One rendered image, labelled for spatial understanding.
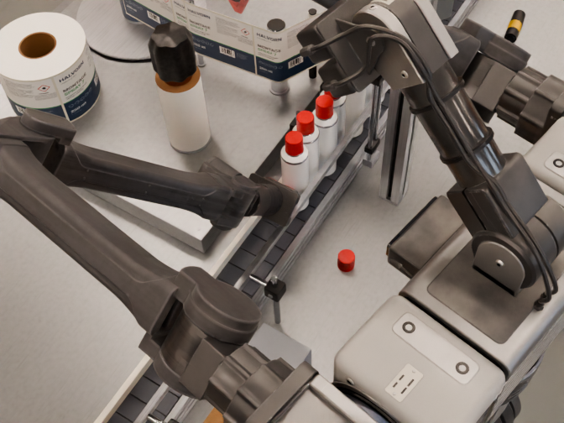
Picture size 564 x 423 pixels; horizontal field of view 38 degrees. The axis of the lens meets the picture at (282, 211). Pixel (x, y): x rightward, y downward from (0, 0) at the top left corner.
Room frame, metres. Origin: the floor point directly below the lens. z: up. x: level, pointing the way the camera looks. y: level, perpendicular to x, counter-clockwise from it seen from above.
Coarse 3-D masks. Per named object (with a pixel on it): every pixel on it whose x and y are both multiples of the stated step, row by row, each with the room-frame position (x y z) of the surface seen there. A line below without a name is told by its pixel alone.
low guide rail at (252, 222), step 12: (252, 228) 0.85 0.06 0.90; (240, 240) 0.82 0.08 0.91; (228, 252) 0.80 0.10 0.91; (216, 264) 0.77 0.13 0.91; (216, 276) 0.75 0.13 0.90; (144, 360) 0.59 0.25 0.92; (144, 372) 0.57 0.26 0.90; (132, 384) 0.55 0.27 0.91; (120, 396) 0.52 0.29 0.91; (108, 408) 0.50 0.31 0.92; (96, 420) 0.48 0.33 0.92
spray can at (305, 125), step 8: (304, 112) 0.98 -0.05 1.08; (296, 120) 0.97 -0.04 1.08; (304, 120) 0.96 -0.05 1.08; (312, 120) 0.96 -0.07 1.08; (296, 128) 0.97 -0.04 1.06; (304, 128) 0.95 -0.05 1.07; (312, 128) 0.96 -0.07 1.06; (304, 136) 0.95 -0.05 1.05; (312, 136) 0.95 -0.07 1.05; (312, 144) 0.95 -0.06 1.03; (312, 152) 0.95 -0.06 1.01; (312, 160) 0.95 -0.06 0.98; (312, 168) 0.95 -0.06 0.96; (312, 176) 0.95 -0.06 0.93
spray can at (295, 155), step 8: (288, 136) 0.93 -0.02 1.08; (296, 136) 0.92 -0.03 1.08; (288, 144) 0.91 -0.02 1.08; (296, 144) 0.91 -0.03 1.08; (304, 144) 0.94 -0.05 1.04; (280, 152) 0.93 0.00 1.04; (288, 152) 0.91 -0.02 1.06; (296, 152) 0.91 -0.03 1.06; (304, 152) 0.92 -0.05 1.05; (288, 160) 0.90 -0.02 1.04; (296, 160) 0.90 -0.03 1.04; (304, 160) 0.90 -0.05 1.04; (288, 168) 0.90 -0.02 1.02; (296, 168) 0.90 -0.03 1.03; (304, 168) 0.90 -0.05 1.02; (288, 176) 0.90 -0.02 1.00; (296, 176) 0.90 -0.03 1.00; (304, 176) 0.90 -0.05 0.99; (288, 184) 0.90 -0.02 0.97; (296, 184) 0.90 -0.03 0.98; (304, 184) 0.90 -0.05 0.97; (304, 208) 0.90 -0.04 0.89
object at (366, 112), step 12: (384, 84) 1.15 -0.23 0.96; (360, 120) 1.06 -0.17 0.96; (348, 132) 1.03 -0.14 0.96; (336, 156) 0.97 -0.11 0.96; (324, 168) 0.94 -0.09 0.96; (312, 180) 0.91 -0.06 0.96; (312, 192) 0.89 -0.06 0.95; (300, 204) 0.86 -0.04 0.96; (276, 228) 0.81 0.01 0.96; (276, 240) 0.79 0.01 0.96; (264, 252) 0.76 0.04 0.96; (252, 264) 0.74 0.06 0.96; (240, 288) 0.69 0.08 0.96; (156, 396) 0.50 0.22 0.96; (144, 408) 0.48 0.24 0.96; (144, 420) 0.46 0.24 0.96
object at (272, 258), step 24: (456, 0) 1.48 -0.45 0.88; (384, 96) 1.19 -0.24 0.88; (360, 144) 1.06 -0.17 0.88; (264, 240) 0.84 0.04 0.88; (288, 240) 0.83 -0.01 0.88; (240, 264) 0.79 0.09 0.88; (264, 264) 0.78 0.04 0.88; (144, 384) 0.56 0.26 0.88; (120, 408) 0.52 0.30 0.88; (168, 408) 0.51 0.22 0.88
